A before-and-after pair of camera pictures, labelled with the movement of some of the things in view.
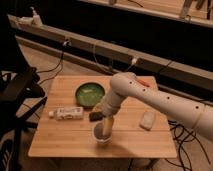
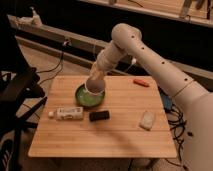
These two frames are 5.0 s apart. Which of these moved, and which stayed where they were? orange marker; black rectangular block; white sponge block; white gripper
Moved: white gripper
Stayed: orange marker; white sponge block; black rectangular block
